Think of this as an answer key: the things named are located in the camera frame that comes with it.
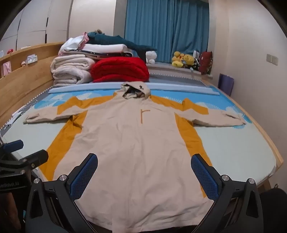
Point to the cream folded quilt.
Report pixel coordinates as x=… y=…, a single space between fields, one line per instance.
x=71 y=61

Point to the person's leg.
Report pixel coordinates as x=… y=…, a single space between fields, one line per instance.
x=273 y=210

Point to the cream fluffy folded blanket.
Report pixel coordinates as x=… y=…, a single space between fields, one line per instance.
x=71 y=77

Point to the white and pink folded clothes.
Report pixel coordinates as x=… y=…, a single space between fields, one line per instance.
x=71 y=43

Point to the dark trimmed folded sheet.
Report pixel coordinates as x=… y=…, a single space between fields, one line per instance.
x=98 y=55

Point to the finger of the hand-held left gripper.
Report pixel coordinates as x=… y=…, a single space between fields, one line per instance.
x=13 y=145
x=33 y=159

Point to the small red toy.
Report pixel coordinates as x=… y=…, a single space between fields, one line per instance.
x=10 y=51

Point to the white window ledge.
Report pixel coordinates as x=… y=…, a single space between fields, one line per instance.
x=168 y=67

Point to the pink card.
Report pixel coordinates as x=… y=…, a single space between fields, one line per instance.
x=6 y=68

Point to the white wardrobe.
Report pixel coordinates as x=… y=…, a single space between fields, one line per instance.
x=33 y=22

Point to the person's left forearm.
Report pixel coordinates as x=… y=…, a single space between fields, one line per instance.
x=7 y=210

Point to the dark teal shark plush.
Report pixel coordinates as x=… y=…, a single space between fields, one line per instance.
x=112 y=40

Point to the white wall switch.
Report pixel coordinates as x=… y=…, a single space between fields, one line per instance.
x=275 y=60
x=269 y=58

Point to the wooden bed frame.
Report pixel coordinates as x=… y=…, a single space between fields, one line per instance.
x=27 y=74

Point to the grey trimmed mattress pad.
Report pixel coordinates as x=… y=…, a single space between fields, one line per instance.
x=174 y=79

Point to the black and white plush toy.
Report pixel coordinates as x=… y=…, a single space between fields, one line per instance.
x=196 y=63

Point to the red cushion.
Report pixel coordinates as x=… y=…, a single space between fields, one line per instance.
x=205 y=62

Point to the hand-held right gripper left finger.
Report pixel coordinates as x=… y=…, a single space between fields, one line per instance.
x=85 y=174

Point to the purple bag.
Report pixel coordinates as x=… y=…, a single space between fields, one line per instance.
x=226 y=85

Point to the crumpled clear plastic bag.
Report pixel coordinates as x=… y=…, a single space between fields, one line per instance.
x=31 y=59

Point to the beige and orange hooded jacket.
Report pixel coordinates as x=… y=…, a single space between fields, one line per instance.
x=134 y=145

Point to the brown plush toy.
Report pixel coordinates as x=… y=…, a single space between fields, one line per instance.
x=98 y=31

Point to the yellow dog plush toy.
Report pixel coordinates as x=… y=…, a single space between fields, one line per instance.
x=178 y=59

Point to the white folded duvet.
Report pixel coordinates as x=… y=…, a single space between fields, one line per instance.
x=105 y=48

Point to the red folded blanket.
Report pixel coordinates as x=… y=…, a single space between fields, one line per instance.
x=121 y=69

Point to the yellow bear plush toy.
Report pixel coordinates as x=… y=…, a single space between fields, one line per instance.
x=188 y=60

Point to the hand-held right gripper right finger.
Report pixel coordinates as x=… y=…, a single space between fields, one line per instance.
x=204 y=177

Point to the blue curtain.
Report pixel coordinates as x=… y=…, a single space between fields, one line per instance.
x=166 y=29

